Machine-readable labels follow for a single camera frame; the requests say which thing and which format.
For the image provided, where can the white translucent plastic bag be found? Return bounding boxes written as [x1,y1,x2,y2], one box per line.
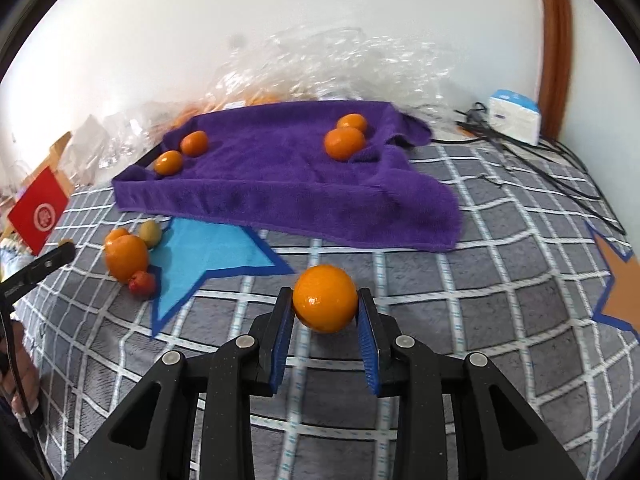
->
[72,114,118,183]

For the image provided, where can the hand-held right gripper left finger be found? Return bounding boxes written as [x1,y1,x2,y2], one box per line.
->
[62,287,297,480]

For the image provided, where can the black cables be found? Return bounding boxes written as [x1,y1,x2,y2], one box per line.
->
[430,102,628,237]

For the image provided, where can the grey checked bedsheet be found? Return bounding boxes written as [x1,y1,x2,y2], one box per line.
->
[0,140,640,480]

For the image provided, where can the heap of small mandarins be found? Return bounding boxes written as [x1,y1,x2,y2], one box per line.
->
[170,87,283,123]

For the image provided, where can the person's left hand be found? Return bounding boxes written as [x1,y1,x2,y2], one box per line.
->
[0,319,45,432]

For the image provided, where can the crumpled clear plastic bag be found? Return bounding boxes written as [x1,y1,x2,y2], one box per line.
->
[97,100,201,173]

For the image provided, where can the large clear plastic bag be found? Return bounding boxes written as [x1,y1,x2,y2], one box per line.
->
[215,24,453,117]

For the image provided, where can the purple towel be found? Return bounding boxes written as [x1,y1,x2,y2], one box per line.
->
[111,100,463,253]

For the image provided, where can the white and blue box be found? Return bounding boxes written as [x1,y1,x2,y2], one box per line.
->
[487,89,542,144]

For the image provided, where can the kiwi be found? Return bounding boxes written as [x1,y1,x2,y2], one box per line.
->
[138,220,163,249]

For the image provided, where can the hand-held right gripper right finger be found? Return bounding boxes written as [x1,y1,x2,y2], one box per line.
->
[355,287,586,480]

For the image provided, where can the small red fruit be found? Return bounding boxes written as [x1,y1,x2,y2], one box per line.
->
[128,271,157,298]

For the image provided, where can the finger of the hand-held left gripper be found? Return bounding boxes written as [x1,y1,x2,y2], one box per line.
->
[20,242,77,287]

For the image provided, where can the red paper bag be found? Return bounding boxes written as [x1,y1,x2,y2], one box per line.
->
[7,166,70,257]

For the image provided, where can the brown wooden door frame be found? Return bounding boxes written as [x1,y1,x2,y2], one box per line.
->
[534,0,575,142]

